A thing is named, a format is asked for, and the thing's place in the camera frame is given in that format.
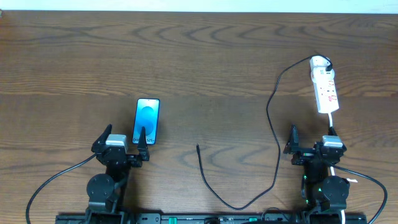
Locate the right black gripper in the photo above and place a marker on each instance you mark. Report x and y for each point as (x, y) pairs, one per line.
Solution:
(311, 154)

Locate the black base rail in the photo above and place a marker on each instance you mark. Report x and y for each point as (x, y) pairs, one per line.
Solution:
(155, 218)

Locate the blue Galaxy smartphone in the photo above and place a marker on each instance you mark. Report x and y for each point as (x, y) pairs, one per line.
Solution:
(147, 116)

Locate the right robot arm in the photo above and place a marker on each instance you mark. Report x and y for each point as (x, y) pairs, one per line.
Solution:
(325, 193)

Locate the white power strip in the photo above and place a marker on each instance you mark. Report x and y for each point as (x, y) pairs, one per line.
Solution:
(322, 75)

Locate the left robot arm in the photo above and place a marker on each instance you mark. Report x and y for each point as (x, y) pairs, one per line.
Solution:
(106, 191)

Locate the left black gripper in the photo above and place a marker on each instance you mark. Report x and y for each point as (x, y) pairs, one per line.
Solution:
(121, 158)

